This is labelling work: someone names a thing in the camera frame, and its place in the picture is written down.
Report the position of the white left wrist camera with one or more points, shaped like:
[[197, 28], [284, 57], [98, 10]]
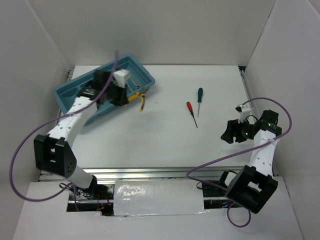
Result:
[[121, 77]]

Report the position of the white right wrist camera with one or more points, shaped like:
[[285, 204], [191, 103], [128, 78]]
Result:
[[244, 111]]

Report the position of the small silver ratchet wrench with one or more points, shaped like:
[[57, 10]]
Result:
[[136, 84]]

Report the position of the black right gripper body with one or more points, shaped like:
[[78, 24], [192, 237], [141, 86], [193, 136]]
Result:
[[245, 131]]

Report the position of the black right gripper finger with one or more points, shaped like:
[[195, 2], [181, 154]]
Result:
[[231, 126], [227, 137]]

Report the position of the red handled screwdriver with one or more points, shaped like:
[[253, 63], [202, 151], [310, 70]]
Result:
[[189, 107]]

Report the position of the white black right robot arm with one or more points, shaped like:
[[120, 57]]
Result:
[[253, 185]]

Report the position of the teal compartment tray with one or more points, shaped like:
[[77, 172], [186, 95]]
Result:
[[66, 93]]

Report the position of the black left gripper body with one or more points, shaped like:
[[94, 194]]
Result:
[[115, 94]]

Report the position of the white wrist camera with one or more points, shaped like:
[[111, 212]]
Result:
[[121, 77], [244, 111]]

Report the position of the white front cover board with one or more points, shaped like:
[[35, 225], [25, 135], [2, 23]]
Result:
[[157, 198]]

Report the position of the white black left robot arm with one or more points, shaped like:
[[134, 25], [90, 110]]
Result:
[[53, 151]]

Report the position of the yellow black needle-nose pliers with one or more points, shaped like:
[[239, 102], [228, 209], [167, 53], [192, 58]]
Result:
[[136, 96]]

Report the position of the aluminium table frame rail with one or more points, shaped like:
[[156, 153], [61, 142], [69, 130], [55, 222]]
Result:
[[163, 141]]

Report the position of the green handled screwdriver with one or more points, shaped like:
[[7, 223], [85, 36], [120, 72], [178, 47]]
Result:
[[199, 99]]

